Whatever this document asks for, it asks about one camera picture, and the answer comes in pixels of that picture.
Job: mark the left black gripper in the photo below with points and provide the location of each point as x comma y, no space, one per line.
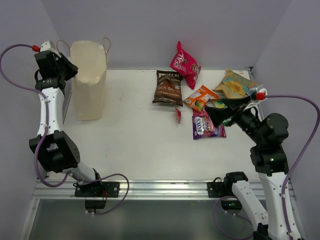
66,67

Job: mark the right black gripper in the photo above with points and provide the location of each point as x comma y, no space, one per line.
218,115

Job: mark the green snack packet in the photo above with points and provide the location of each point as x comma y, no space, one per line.
218,103

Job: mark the yellow chips bag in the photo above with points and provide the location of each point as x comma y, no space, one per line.
234,85

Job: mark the brown paper bag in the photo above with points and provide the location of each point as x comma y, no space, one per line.
89,85

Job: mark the purple Fox's candy bag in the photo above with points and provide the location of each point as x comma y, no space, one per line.
203,127

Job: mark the orange snack packet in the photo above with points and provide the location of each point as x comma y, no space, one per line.
199,98

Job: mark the dark brown snack bag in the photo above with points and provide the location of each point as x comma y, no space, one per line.
168,88

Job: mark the red R snack packet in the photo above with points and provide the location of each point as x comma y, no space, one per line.
184,64

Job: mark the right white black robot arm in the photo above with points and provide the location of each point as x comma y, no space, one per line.
276,221

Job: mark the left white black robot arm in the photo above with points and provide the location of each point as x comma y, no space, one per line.
53,149

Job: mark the small red candy wrapper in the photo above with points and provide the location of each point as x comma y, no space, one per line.
178,115

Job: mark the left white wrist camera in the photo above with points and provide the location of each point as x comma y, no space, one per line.
47,46

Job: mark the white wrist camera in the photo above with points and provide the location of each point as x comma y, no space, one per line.
257,92
47,46

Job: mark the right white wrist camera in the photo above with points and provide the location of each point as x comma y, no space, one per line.
257,92

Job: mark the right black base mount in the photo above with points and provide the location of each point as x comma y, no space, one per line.
217,189

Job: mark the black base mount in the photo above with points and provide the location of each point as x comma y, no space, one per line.
96,194
217,189

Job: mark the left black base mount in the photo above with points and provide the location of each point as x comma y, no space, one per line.
96,194

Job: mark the aluminium mounting rail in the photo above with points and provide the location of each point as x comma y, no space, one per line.
138,190

